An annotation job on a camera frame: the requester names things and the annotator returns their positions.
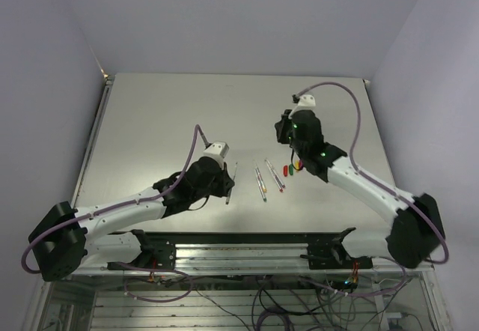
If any blue marker pen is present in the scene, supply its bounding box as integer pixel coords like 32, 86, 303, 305
225, 162, 239, 205

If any green marker pen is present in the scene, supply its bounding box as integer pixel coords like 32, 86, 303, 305
255, 169, 267, 203

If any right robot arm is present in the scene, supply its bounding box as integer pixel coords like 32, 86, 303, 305
275, 109, 445, 269

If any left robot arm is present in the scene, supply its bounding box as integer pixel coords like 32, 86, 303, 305
28, 157, 235, 282

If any purple marker pen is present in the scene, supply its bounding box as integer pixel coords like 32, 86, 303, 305
265, 158, 286, 189

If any yellow marker pen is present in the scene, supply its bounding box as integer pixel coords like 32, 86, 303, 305
253, 160, 267, 193

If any red marker pen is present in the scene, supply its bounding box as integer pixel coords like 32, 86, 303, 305
268, 166, 284, 193

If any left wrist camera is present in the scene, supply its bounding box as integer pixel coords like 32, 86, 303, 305
203, 142, 230, 160

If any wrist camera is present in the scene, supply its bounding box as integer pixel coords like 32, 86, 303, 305
203, 142, 230, 160
289, 94, 316, 118

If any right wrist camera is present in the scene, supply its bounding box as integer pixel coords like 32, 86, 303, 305
289, 94, 316, 118

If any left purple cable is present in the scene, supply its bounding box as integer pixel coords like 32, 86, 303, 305
21, 124, 209, 274

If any purple cable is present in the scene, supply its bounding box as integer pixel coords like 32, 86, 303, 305
291, 81, 448, 264
21, 124, 209, 274

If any aluminium frame rail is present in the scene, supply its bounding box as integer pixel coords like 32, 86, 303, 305
40, 243, 435, 275

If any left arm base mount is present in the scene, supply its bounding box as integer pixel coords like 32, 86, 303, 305
107, 229, 177, 271

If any floor cable bundle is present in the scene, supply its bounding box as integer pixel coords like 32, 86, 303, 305
123, 270, 412, 331

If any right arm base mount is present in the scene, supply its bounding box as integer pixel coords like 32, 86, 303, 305
300, 228, 373, 270

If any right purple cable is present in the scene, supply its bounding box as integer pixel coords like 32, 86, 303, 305
291, 81, 448, 264

